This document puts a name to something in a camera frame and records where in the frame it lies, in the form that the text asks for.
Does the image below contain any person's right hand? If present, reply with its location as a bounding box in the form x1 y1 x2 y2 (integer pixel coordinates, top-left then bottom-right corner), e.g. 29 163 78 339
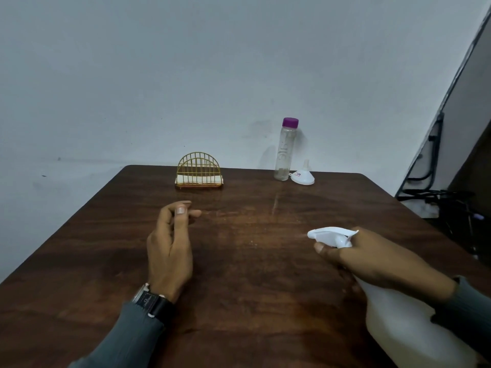
314 226 458 303

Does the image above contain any person's left hand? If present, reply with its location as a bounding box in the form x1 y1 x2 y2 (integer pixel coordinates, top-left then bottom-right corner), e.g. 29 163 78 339
146 200 203 304

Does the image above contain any white trigger sprayer head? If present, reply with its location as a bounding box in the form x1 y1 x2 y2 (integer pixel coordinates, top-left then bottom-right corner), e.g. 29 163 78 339
306 226 360 249

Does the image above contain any white plastic spray bottle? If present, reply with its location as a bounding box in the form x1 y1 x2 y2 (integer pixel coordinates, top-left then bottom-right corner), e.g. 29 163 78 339
354 278 490 368

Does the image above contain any white paper napkin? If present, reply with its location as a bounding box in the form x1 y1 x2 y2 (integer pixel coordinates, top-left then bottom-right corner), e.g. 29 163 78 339
175 175 224 186

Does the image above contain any white plastic funnel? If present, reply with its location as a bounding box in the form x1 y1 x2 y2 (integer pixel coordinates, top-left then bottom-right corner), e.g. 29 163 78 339
289 159 316 186

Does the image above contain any clear glass bottle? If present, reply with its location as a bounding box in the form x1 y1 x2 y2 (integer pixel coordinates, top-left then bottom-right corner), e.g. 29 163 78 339
273 126 298 182

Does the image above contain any person's right forearm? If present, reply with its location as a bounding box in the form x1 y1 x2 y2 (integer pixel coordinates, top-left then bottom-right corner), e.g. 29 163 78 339
430 275 491 361

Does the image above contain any person's left forearm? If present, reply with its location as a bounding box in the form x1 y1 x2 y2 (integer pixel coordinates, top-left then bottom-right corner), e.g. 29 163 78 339
69 302 166 368

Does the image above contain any dark wooden table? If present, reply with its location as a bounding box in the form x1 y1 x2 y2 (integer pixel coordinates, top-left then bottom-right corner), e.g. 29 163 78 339
0 165 491 368

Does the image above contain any black strap wristwatch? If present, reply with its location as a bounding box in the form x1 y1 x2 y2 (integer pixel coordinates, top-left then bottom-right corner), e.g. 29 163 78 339
131 283 174 323

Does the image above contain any gold wire napkin holder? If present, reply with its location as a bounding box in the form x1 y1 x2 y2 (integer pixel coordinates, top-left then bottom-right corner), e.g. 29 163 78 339
174 151 224 189

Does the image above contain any black folding chair frame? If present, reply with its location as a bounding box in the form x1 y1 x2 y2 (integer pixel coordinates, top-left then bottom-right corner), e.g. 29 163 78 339
397 112 445 196

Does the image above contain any dark wooden door frame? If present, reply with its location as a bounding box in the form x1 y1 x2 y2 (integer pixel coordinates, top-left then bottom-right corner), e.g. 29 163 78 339
447 118 491 226

